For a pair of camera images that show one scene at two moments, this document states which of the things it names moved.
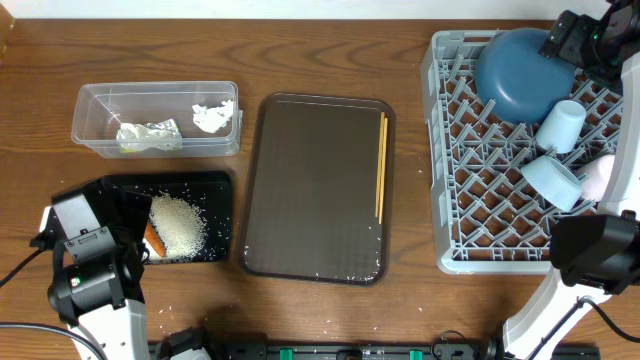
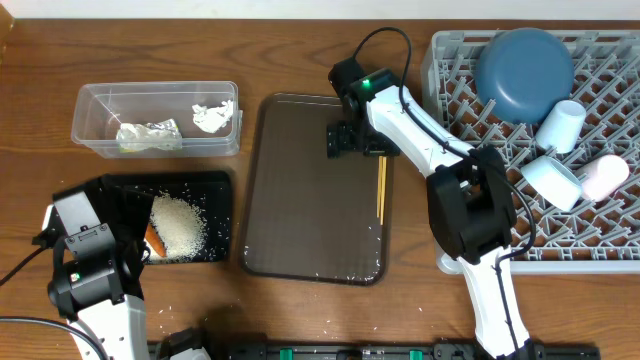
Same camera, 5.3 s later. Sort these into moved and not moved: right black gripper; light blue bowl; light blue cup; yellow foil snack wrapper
Moved: right black gripper
Not moved: light blue bowl; light blue cup; yellow foil snack wrapper
